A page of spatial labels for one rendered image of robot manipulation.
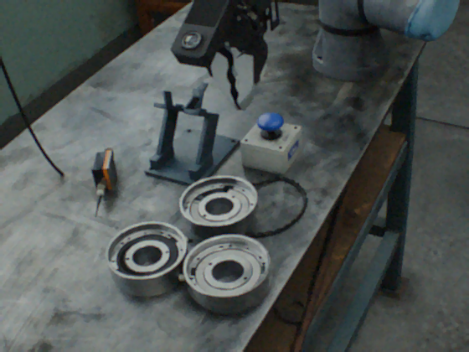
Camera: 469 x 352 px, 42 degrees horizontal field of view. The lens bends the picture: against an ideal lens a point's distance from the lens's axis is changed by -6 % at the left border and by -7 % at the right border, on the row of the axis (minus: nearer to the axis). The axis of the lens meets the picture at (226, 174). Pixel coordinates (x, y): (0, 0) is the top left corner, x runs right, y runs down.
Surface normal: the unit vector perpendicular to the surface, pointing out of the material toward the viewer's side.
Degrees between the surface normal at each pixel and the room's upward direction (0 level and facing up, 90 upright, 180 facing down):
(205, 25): 31
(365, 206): 0
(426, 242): 0
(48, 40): 90
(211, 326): 0
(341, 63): 72
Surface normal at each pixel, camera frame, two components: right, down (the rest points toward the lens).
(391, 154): -0.11, -0.79
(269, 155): -0.47, 0.57
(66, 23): 0.88, 0.21
